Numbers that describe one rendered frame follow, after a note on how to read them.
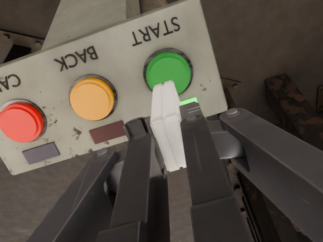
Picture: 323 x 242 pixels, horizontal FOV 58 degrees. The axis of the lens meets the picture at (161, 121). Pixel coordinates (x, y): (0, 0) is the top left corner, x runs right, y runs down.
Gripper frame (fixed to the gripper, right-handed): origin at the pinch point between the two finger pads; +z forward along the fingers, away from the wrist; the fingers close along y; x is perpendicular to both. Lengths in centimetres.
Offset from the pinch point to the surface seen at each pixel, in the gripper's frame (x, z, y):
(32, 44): 7, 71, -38
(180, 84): -0.5, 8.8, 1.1
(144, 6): 6, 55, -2
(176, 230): -116, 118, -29
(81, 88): 1.9, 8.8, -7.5
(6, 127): 0.6, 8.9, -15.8
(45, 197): -58, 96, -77
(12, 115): 1.5, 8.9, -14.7
